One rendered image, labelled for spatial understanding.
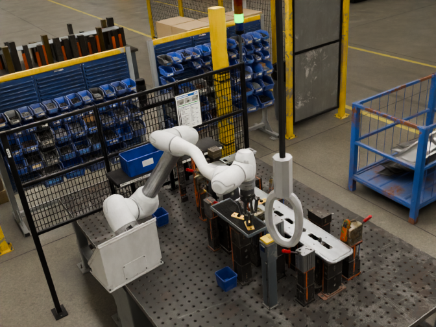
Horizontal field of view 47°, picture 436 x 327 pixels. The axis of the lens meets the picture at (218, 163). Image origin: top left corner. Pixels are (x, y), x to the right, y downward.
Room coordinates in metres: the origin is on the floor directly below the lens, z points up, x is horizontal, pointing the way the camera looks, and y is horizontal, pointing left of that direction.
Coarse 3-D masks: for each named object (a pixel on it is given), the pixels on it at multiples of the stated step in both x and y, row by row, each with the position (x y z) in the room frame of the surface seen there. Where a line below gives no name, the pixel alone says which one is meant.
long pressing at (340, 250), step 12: (264, 192) 2.78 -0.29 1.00; (252, 204) 2.64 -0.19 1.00; (276, 204) 2.61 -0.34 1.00; (288, 216) 2.48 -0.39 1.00; (288, 228) 2.35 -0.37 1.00; (312, 228) 2.33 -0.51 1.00; (300, 240) 2.23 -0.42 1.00; (312, 240) 2.22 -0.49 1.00; (324, 240) 2.21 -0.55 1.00; (336, 240) 2.20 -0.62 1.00; (324, 252) 2.11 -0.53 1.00; (336, 252) 2.10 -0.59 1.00; (348, 252) 2.09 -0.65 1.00
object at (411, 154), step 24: (432, 96) 4.80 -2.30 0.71; (432, 120) 4.81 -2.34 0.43; (360, 144) 4.16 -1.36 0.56; (384, 144) 4.49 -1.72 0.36; (408, 144) 4.19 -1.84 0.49; (432, 144) 4.12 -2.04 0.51; (360, 168) 4.34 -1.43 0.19; (384, 168) 4.35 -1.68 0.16; (408, 168) 3.95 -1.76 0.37; (432, 168) 4.26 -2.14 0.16; (384, 192) 3.88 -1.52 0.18; (408, 192) 3.87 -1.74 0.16; (432, 192) 3.83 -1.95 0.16
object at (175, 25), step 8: (232, 16) 6.53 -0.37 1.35; (248, 16) 6.54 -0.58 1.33; (160, 24) 6.55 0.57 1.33; (168, 24) 6.43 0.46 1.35; (176, 24) 6.40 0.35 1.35; (184, 24) 6.34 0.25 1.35; (192, 24) 6.30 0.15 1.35; (200, 24) 6.26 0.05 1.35; (208, 24) 6.22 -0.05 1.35; (160, 32) 6.58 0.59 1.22; (168, 32) 6.41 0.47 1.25; (176, 32) 6.23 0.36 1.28
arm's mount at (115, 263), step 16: (144, 224) 2.47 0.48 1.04; (112, 240) 2.34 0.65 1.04; (128, 240) 2.40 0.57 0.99; (144, 240) 2.46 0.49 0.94; (96, 256) 2.35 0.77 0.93; (112, 256) 2.33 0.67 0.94; (128, 256) 2.39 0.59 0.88; (144, 256) 2.44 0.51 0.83; (160, 256) 2.51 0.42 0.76; (96, 272) 2.42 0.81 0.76; (112, 272) 2.31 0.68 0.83; (128, 272) 2.37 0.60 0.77; (144, 272) 2.43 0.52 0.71; (112, 288) 2.31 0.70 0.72
